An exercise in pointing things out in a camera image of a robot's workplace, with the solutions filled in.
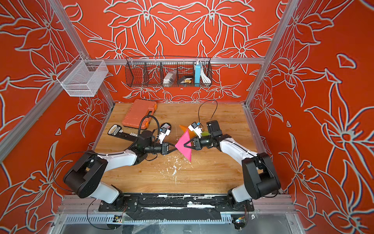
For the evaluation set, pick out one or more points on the clear plastic wall bin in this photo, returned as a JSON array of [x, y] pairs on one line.
[[84, 78]]

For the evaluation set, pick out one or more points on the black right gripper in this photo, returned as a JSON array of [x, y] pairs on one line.
[[197, 144]]

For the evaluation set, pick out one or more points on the clear plastic bag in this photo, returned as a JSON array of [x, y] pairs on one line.
[[169, 79]]

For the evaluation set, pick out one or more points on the orange plastic tool case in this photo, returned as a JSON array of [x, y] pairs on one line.
[[139, 109]]

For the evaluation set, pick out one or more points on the orange square paper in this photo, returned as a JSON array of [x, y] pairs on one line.
[[186, 129]]

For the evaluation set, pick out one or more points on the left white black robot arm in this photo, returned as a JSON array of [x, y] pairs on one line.
[[84, 178]]

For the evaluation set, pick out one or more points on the pink square paper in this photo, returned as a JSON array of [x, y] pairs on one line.
[[184, 146]]

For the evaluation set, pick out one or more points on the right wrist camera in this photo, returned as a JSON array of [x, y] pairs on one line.
[[196, 129]]

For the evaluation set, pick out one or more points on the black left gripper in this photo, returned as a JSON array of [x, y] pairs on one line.
[[164, 149]]

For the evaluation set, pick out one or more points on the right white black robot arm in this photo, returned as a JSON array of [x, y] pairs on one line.
[[259, 175]]

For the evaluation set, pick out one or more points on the black round tape disc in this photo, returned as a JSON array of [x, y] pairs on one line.
[[165, 126]]

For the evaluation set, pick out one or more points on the black wire wall basket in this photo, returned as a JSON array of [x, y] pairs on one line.
[[150, 72]]

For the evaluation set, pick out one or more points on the black small box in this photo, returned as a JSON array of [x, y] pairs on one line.
[[186, 80]]

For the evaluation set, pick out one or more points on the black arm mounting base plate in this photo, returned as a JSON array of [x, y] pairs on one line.
[[132, 202]]

